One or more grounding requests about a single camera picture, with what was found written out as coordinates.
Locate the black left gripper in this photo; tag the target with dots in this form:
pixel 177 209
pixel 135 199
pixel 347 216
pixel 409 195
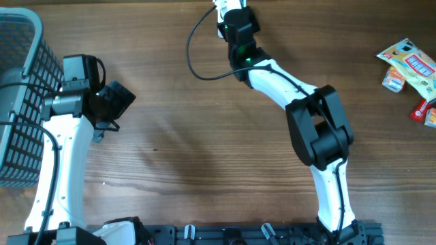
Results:
pixel 119 95

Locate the small orange box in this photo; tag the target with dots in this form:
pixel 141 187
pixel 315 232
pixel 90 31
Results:
pixel 430 119
pixel 393 80

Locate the red chocolate wafer bar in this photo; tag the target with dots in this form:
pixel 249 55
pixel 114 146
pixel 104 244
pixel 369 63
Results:
pixel 420 111

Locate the blue yellow snack bag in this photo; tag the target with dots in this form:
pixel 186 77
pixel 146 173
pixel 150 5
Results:
pixel 414 65

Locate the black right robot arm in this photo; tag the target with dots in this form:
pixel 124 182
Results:
pixel 319 129

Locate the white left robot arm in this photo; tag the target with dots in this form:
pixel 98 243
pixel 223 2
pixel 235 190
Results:
pixel 80 112

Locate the white barcode scanner box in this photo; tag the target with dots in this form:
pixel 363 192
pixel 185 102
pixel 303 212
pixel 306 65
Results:
pixel 221 28

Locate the grey plastic shopping basket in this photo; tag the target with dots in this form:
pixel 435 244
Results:
pixel 29 70

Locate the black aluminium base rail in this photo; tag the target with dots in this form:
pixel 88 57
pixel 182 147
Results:
pixel 265 234

